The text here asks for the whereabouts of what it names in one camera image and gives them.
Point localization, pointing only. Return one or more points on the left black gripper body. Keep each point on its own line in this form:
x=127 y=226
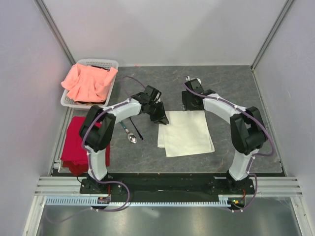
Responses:
x=151 y=109

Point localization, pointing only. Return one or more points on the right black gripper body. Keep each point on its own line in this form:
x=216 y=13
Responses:
x=187 y=103

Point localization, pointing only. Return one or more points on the white cloth napkin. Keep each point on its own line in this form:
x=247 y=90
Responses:
x=186 y=134

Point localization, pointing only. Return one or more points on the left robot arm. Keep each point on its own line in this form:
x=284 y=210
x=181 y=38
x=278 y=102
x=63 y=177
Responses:
x=97 y=129

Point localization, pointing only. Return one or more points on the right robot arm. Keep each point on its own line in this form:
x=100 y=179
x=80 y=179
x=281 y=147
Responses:
x=248 y=132

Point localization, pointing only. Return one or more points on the salmon pink cloth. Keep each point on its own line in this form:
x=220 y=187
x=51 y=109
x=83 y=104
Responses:
x=89 y=83

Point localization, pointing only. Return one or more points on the red folded cloth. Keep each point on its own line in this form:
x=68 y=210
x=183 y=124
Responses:
x=75 y=157

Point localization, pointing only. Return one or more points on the purple handled spoon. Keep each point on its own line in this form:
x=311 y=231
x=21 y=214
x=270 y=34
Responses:
x=138 y=132

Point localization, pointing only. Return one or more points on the green handled metal spoon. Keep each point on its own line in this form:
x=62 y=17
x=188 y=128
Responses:
x=130 y=136

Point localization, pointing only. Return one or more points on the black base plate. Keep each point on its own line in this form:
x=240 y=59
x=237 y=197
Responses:
x=218 y=184

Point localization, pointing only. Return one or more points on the slotted cable duct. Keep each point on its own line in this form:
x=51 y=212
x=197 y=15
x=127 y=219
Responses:
x=95 y=201

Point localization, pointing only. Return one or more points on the right aluminium frame post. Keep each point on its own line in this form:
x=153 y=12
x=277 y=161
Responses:
x=272 y=32

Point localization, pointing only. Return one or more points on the aluminium frame post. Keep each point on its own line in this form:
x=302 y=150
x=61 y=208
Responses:
x=54 y=29
x=272 y=32

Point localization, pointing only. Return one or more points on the left aluminium frame post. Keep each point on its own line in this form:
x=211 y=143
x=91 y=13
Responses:
x=54 y=29

